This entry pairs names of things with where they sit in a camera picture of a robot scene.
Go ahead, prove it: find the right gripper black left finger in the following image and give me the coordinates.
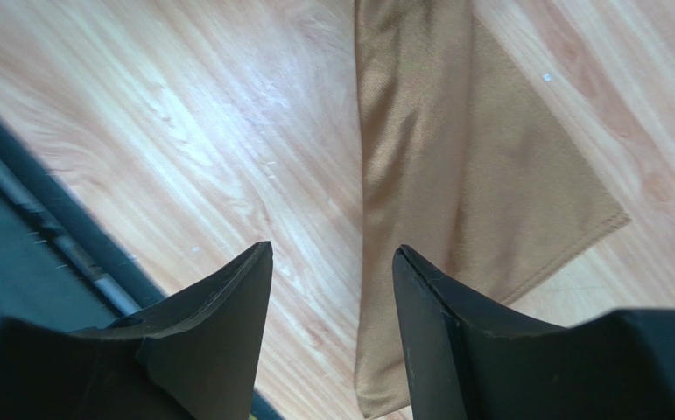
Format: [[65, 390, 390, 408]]
[[0, 241, 273, 419]]

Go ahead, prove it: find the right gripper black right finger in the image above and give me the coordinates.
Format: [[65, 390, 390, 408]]
[[392, 246, 675, 419]]

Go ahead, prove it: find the brown satin napkin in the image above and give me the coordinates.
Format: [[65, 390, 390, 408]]
[[355, 1, 629, 419]]

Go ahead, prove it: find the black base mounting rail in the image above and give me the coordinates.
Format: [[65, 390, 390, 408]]
[[0, 123, 278, 419]]

